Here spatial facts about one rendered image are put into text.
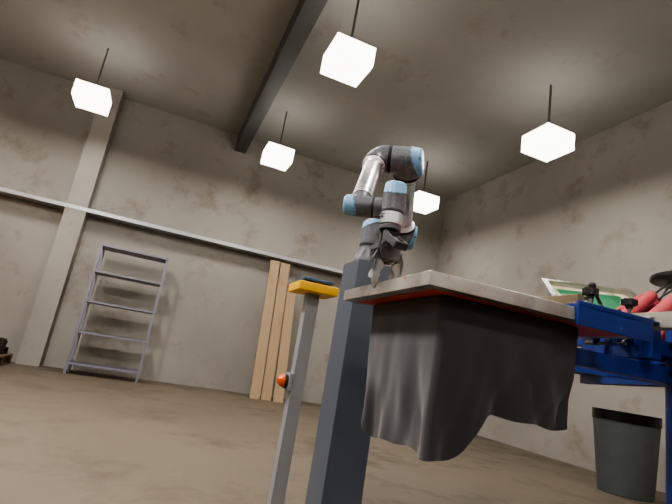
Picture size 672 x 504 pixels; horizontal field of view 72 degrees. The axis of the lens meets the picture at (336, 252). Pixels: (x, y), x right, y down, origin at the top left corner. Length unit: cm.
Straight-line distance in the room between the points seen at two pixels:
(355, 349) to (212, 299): 641
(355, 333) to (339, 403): 30
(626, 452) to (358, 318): 365
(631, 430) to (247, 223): 643
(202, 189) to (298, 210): 180
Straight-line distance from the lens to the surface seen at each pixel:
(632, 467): 530
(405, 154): 193
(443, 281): 121
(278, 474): 149
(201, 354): 831
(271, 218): 876
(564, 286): 365
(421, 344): 135
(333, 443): 207
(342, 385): 205
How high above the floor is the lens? 72
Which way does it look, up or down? 14 degrees up
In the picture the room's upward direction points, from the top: 10 degrees clockwise
